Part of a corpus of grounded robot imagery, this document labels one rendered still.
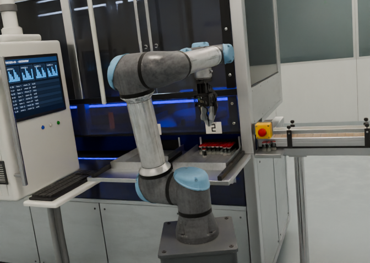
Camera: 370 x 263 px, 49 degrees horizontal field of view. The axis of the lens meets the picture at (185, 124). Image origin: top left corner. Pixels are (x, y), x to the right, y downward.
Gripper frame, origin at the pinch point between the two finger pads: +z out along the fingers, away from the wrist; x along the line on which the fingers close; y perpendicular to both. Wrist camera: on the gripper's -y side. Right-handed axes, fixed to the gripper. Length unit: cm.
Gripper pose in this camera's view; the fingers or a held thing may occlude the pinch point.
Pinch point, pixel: (209, 123)
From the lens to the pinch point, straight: 179.7
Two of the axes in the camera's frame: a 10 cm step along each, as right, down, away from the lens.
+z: 1.1, 9.8, 1.7
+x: 9.2, -0.3, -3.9
